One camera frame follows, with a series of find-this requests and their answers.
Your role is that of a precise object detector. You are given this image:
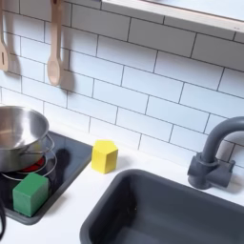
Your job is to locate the yellow block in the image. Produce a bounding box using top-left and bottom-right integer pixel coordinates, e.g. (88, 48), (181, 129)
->
(91, 139), (119, 175)

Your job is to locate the steel pot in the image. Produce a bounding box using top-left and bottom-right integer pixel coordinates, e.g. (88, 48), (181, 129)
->
(0, 105), (56, 174)

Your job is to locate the green block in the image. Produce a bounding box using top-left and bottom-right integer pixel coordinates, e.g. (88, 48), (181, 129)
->
(11, 173), (51, 218)

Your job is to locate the black stove top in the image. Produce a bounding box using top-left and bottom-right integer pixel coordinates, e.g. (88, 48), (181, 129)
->
(0, 130), (94, 226)

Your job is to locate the wooden spoon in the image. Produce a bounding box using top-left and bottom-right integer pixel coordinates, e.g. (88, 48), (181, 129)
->
(46, 0), (64, 87)

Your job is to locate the dark grey sink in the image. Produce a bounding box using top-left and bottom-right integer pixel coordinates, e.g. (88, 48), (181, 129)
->
(79, 168), (244, 244)

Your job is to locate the dark grey tap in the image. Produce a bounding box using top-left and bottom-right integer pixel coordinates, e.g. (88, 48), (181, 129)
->
(187, 115), (244, 191)

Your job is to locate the light wooden shelf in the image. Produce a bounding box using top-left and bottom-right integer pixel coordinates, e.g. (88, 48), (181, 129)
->
(100, 0), (244, 34)

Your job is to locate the slotted wooden spatula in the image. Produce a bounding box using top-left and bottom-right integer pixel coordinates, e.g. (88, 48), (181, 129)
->
(0, 0), (10, 72)

